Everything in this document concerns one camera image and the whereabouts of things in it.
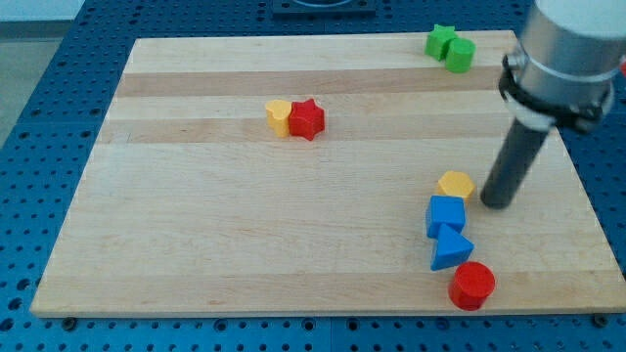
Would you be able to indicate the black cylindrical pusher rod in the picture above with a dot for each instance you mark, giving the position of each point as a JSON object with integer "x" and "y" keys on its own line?
{"x": 519, "y": 149}

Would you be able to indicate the yellow heart block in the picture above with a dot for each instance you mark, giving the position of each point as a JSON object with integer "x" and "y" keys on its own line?
{"x": 277, "y": 114}

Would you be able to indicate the green star block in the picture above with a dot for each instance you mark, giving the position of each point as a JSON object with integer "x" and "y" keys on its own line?
{"x": 438, "y": 40}

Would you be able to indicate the yellow hexagon block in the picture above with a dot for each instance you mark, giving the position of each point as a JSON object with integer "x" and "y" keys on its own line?
{"x": 456, "y": 184}

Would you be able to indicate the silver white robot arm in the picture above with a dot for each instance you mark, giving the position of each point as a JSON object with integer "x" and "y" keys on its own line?
{"x": 560, "y": 72}

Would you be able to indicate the red cylinder block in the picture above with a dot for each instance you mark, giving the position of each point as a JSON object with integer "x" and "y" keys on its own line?
{"x": 472, "y": 284}

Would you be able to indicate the green cylinder block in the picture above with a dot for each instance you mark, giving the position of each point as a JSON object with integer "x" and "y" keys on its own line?
{"x": 460, "y": 55}

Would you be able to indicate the red star block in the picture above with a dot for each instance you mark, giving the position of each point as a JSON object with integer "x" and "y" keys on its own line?
{"x": 306, "y": 119}

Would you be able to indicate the light wooden board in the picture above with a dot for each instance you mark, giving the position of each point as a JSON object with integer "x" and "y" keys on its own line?
{"x": 191, "y": 206}

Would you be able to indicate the blue cube block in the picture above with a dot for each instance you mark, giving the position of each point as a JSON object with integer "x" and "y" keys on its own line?
{"x": 444, "y": 210}

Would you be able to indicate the blue triangle block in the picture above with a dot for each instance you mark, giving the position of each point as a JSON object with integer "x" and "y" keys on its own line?
{"x": 451, "y": 249}

